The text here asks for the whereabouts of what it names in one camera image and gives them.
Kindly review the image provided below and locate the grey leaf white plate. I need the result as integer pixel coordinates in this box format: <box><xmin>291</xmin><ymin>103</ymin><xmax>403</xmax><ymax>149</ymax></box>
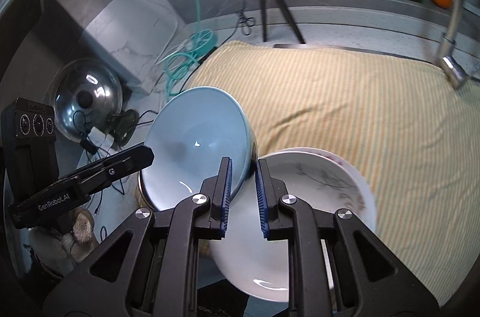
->
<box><xmin>210</xmin><ymin>150</ymin><xmax>366</xmax><ymax>302</ymax></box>

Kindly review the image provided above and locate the light blue ceramic bowl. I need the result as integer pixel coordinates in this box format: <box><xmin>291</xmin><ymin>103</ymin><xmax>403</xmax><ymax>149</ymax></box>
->
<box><xmin>143</xmin><ymin>86</ymin><xmax>257</xmax><ymax>210</ymax></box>

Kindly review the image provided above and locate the stainless steel bowl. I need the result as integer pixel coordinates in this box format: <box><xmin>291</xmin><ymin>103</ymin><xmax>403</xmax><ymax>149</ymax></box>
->
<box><xmin>135</xmin><ymin>171</ymin><xmax>158</xmax><ymax>210</ymax></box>

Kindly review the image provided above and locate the pink flower white plate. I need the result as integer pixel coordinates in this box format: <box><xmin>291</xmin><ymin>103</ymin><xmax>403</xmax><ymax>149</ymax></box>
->
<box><xmin>285</xmin><ymin>147</ymin><xmax>377</xmax><ymax>232</ymax></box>

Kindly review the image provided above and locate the chrome kitchen faucet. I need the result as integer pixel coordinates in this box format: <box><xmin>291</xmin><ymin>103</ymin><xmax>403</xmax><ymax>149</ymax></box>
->
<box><xmin>435</xmin><ymin>0</ymin><xmax>479</xmax><ymax>90</ymax></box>

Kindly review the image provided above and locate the grey gloved left hand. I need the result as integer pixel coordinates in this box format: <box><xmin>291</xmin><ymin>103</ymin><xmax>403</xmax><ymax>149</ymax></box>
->
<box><xmin>28</xmin><ymin>207</ymin><xmax>99</xmax><ymax>264</ymax></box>

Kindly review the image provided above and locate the steel pot lid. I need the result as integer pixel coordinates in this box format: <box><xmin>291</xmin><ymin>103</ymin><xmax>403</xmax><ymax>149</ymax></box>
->
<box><xmin>49</xmin><ymin>59</ymin><xmax>123</xmax><ymax>143</ymax></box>

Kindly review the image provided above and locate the striped yellow towel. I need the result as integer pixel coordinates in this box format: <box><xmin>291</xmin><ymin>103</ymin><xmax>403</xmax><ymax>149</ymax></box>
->
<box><xmin>188</xmin><ymin>41</ymin><xmax>479</xmax><ymax>304</ymax></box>

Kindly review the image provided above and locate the teal coiled hose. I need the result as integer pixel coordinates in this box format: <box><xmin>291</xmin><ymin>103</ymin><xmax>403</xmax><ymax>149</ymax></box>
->
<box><xmin>141</xmin><ymin>0</ymin><xmax>219</xmax><ymax>98</ymax></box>

